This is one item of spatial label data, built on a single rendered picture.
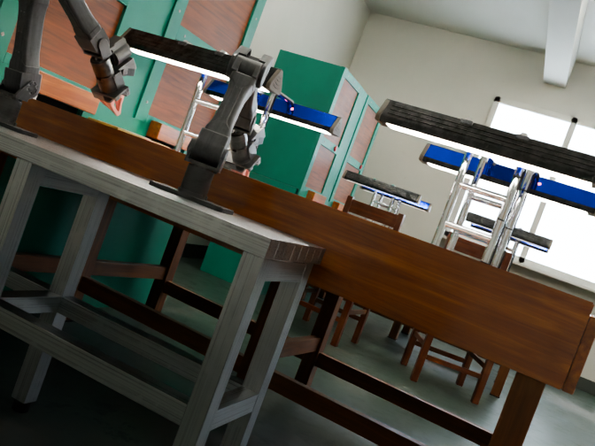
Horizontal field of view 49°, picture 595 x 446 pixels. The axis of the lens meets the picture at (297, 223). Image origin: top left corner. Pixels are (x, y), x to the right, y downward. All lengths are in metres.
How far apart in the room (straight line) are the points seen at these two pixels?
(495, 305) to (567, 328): 0.14
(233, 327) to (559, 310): 0.65
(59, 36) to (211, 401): 1.53
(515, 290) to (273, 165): 3.63
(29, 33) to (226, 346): 1.00
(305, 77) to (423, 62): 2.56
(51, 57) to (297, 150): 2.73
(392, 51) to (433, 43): 0.44
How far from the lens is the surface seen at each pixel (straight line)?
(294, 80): 4.99
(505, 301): 1.42
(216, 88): 2.78
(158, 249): 3.22
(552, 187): 2.32
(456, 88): 7.16
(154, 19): 2.75
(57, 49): 2.44
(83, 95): 2.45
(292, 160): 4.84
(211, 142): 1.50
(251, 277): 1.21
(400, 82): 7.27
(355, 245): 1.49
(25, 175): 1.52
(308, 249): 1.41
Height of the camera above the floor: 0.75
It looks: 2 degrees down
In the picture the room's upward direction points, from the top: 20 degrees clockwise
